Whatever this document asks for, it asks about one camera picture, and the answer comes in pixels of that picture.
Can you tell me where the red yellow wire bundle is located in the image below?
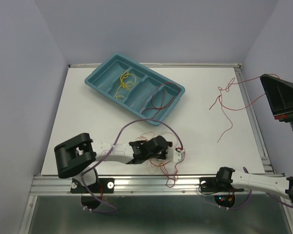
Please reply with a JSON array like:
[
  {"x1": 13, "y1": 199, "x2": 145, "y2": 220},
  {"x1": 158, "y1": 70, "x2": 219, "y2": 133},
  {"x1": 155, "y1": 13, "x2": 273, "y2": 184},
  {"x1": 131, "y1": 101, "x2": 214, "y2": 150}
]
[{"x1": 136, "y1": 131, "x2": 186, "y2": 188}]

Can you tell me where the separated red wire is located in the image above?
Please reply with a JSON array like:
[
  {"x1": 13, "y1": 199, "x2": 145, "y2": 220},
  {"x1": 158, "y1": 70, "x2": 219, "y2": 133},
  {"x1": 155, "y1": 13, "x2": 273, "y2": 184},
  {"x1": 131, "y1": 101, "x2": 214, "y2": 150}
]
[
  {"x1": 141, "y1": 82, "x2": 183, "y2": 117},
  {"x1": 209, "y1": 74, "x2": 281, "y2": 143}
]

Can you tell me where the separated yellow wire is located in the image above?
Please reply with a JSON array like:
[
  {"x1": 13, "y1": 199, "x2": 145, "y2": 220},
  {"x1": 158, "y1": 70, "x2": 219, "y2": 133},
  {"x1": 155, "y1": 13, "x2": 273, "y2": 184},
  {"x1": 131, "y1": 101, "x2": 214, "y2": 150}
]
[{"x1": 115, "y1": 70, "x2": 139, "y2": 101}]

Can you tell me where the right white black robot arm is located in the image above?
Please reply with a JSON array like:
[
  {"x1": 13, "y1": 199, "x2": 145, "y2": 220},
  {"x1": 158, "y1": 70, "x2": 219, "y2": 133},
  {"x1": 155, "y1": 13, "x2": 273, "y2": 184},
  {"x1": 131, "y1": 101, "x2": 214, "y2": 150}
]
[{"x1": 215, "y1": 74, "x2": 293, "y2": 204}]

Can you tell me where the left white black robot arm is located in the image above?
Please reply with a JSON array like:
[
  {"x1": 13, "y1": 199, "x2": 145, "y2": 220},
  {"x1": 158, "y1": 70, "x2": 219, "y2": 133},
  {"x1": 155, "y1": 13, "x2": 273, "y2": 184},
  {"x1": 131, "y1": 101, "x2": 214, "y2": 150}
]
[{"x1": 54, "y1": 133, "x2": 181, "y2": 193}]

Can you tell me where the teal plastic compartment tray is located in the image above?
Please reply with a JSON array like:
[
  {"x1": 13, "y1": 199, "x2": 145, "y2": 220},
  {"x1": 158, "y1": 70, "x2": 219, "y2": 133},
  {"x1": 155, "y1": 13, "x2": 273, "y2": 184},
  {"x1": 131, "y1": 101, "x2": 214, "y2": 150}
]
[{"x1": 84, "y1": 54, "x2": 186, "y2": 126}]

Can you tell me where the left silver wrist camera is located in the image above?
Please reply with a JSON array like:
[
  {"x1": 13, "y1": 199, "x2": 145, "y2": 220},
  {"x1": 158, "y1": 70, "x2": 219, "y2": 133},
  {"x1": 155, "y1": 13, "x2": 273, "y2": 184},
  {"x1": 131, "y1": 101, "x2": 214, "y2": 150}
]
[{"x1": 166, "y1": 147, "x2": 185, "y2": 163}]

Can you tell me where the aluminium table edge frame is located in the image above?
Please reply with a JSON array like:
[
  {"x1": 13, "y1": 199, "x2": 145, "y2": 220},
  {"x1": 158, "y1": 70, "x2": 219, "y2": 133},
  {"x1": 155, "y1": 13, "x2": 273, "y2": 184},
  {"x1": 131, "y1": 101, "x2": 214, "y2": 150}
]
[{"x1": 67, "y1": 62, "x2": 276, "y2": 174}]

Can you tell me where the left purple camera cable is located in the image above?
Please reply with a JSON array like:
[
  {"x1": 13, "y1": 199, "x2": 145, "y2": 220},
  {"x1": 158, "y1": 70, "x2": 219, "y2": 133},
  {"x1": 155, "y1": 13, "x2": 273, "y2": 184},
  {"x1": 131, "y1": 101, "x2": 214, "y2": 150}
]
[{"x1": 80, "y1": 119, "x2": 185, "y2": 214}]

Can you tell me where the purple camera cable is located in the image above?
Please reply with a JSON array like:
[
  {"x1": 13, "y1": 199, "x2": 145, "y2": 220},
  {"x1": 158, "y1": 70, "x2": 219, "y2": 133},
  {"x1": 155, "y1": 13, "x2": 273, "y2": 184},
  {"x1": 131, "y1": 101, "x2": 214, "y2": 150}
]
[
  {"x1": 80, "y1": 119, "x2": 185, "y2": 214},
  {"x1": 205, "y1": 167, "x2": 293, "y2": 211}
]

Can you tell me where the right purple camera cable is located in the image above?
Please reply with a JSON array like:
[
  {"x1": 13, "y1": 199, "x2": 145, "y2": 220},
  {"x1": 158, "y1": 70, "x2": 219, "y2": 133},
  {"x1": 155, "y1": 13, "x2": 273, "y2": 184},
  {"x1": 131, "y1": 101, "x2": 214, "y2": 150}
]
[{"x1": 205, "y1": 167, "x2": 293, "y2": 211}]

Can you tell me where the aluminium front mounting rail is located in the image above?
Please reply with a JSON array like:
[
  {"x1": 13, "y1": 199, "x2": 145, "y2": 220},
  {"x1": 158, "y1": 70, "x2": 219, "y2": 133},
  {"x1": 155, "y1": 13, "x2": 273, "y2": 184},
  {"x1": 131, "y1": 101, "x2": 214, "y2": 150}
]
[{"x1": 30, "y1": 173, "x2": 291, "y2": 195}]

